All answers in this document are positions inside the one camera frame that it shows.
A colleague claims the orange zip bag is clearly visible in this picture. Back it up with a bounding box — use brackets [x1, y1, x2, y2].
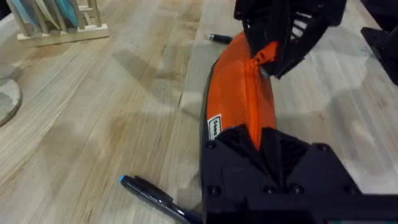
[200, 30, 279, 153]

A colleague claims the cream plate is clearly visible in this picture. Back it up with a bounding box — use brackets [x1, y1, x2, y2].
[34, 0, 62, 30]

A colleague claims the grey round plate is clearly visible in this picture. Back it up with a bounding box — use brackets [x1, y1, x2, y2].
[0, 63, 23, 127]

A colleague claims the black pen with silver tip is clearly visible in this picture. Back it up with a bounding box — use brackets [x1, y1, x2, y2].
[203, 33, 234, 45]

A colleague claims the light blue plate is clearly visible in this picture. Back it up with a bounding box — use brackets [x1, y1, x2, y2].
[9, 0, 35, 27]

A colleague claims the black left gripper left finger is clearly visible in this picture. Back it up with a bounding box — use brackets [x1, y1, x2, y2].
[200, 125, 282, 215]

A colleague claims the wooden peg rack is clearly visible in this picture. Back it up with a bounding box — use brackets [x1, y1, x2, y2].
[12, 0, 110, 49]

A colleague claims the black pen with blue end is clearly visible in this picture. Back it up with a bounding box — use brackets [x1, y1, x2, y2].
[119, 174, 203, 224]

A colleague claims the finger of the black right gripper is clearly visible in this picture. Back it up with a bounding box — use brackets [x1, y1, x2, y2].
[264, 12, 331, 79]
[241, 12, 282, 63]

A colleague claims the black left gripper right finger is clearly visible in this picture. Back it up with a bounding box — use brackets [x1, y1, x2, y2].
[258, 126, 363, 200]

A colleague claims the teal plate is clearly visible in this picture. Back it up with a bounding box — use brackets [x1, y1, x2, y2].
[55, 0, 79, 28]

